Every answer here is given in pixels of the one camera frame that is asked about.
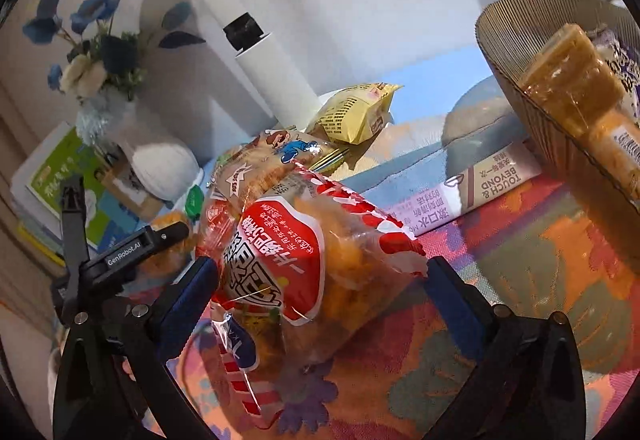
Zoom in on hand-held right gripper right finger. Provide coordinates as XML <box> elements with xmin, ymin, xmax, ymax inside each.
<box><xmin>422</xmin><ymin>256</ymin><xmax>586</xmax><ymax>440</ymax></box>

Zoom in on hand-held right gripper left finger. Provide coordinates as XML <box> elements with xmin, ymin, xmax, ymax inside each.
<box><xmin>52</xmin><ymin>256</ymin><xmax>222</xmax><ymax>440</ymax></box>

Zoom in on green and white packet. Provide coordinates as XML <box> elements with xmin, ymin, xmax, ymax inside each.
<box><xmin>182</xmin><ymin>183</ymin><xmax>208</xmax><ymax>223</ymax></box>

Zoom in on white desk lamp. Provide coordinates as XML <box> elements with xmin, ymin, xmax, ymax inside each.
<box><xmin>155</xmin><ymin>0</ymin><xmax>351</xmax><ymax>131</ymax></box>

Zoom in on red and white snack bag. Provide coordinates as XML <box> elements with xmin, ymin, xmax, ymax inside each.
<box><xmin>195</xmin><ymin>160</ymin><xmax>428</xmax><ymax>416</ymax></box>

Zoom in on floral woven tablecloth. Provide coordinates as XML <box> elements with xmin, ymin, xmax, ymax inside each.
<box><xmin>120</xmin><ymin>120</ymin><xmax>640</xmax><ymax>440</ymax></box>

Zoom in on blue artificial flowers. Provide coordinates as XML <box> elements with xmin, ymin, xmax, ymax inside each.
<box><xmin>22</xmin><ymin>0</ymin><xmax>206</xmax><ymax>146</ymax></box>

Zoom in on white and pink carton box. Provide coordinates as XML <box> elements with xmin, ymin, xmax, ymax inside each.
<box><xmin>385</xmin><ymin>140</ymin><xmax>543</xmax><ymax>237</ymax></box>

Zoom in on orange rice cracker packet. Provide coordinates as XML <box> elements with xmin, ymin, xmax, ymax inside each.
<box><xmin>517</xmin><ymin>23</ymin><xmax>640</xmax><ymax>201</ymax></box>
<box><xmin>145</xmin><ymin>213</ymin><xmax>197</xmax><ymax>282</ymax></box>

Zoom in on green cover book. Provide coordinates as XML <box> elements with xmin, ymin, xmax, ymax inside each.
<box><xmin>25</xmin><ymin>127</ymin><xmax>141</xmax><ymax>251</ymax></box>

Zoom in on yellow snack packet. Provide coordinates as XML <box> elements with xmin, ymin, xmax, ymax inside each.
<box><xmin>305</xmin><ymin>82</ymin><xmax>403</xmax><ymax>145</ymax></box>

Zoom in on blue and white chip bag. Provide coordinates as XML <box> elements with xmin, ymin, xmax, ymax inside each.
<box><xmin>592</xmin><ymin>28</ymin><xmax>640</xmax><ymax>126</ymax></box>

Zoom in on ribbed wooden basket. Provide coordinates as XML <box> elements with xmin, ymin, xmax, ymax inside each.
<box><xmin>475</xmin><ymin>0</ymin><xmax>640</xmax><ymax>216</ymax></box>

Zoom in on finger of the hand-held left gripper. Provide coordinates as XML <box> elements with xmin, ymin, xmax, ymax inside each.
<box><xmin>151</xmin><ymin>221</ymin><xmax>191</xmax><ymax>251</ymax></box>
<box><xmin>60</xmin><ymin>173</ymin><xmax>92</xmax><ymax>271</ymax></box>

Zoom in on clear biscuit packet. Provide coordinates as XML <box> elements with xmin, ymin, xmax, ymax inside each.
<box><xmin>207</xmin><ymin>129</ymin><xmax>351</xmax><ymax>201</ymax></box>

